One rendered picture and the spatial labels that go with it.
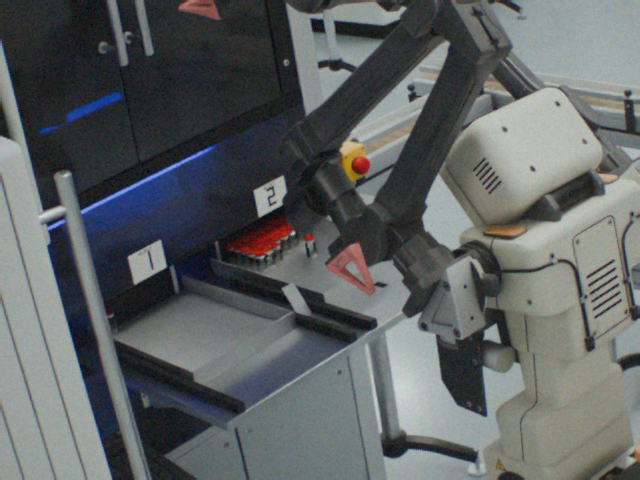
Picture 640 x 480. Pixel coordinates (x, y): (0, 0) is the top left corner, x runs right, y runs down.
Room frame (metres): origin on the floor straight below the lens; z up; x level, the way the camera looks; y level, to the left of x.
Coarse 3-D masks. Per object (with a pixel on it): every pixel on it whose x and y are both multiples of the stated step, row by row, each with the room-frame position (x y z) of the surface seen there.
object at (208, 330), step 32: (192, 288) 2.48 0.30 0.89; (128, 320) 2.40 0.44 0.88; (160, 320) 2.38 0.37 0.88; (192, 320) 2.35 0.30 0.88; (224, 320) 2.33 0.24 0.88; (256, 320) 2.31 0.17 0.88; (288, 320) 2.24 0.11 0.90; (128, 352) 2.23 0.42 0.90; (160, 352) 2.24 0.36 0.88; (192, 352) 2.22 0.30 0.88; (224, 352) 2.14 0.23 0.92; (256, 352) 2.18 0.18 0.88
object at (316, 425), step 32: (320, 384) 2.61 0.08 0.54; (256, 416) 2.48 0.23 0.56; (288, 416) 2.54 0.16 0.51; (320, 416) 2.60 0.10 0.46; (352, 416) 2.67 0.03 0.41; (192, 448) 2.36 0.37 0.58; (224, 448) 2.41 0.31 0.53; (256, 448) 2.47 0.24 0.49; (288, 448) 2.53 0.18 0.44; (320, 448) 2.59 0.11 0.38; (352, 448) 2.65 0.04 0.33
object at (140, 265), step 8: (160, 240) 2.39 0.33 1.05; (152, 248) 2.37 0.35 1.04; (160, 248) 2.39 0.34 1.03; (136, 256) 2.35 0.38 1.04; (144, 256) 2.36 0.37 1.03; (152, 256) 2.37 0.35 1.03; (160, 256) 2.38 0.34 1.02; (136, 264) 2.34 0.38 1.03; (144, 264) 2.36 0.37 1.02; (160, 264) 2.38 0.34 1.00; (136, 272) 2.34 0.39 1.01; (144, 272) 2.35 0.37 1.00; (152, 272) 2.36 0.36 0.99; (136, 280) 2.34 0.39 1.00
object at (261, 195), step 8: (272, 184) 2.59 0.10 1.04; (280, 184) 2.61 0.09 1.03; (256, 192) 2.56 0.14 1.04; (264, 192) 2.58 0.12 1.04; (272, 192) 2.59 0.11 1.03; (280, 192) 2.60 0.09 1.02; (256, 200) 2.56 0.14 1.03; (264, 200) 2.57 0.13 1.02; (272, 200) 2.59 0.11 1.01; (280, 200) 2.60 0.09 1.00; (264, 208) 2.57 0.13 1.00; (272, 208) 2.59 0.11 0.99
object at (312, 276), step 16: (320, 224) 2.68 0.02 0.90; (320, 240) 2.63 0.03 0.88; (288, 256) 2.58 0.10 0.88; (304, 256) 2.57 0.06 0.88; (320, 256) 2.55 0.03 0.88; (224, 272) 2.53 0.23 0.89; (240, 272) 2.49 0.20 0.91; (256, 272) 2.45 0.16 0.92; (272, 272) 2.51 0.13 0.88; (288, 272) 2.50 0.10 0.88; (304, 272) 2.49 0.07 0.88; (320, 272) 2.47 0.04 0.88; (352, 272) 2.45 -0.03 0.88; (384, 272) 2.42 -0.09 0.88; (304, 288) 2.35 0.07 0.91; (320, 288) 2.40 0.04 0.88; (336, 288) 2.33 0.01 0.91; (352, 288) 2.36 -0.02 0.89
